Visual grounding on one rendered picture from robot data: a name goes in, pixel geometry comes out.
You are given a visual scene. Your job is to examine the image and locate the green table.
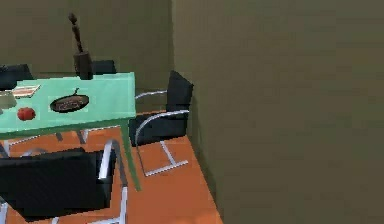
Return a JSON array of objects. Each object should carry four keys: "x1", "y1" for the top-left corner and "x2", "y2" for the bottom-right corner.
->
[{"x1": 0, "y1": 71, "x2": 142, "y2": 192}]

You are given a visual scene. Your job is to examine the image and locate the black frying pan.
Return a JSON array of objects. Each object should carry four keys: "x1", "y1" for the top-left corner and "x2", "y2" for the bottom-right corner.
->
[{"x1": 49, "y1": 87, "x2": 90, "y2": 114}]

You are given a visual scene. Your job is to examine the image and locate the red tomato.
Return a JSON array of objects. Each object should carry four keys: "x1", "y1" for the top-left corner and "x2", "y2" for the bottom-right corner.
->
[{"x1": 16, "y1": 106, "x2": 37, "y2": 122}]

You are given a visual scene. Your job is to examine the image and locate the red and white book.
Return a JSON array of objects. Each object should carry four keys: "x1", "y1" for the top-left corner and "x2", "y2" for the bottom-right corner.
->
[{"x1": 10, "y1": 84, "x2": 42, "y2": 99}]

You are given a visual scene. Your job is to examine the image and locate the black chair with metal frame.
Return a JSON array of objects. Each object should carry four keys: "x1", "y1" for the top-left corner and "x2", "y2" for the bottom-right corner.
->
[
  {"x1": 0, "y1": 63, "x2": 35, "y2": 92},
  {"x1": 91, "y1": 59, "x2": 118, "y2": 76},
  {"x1": 128, "y1": 70, "x2": 195, "y2": 177},
  {"x1": 0, "y1": 139, "x2": 129, "y2": 224}
]

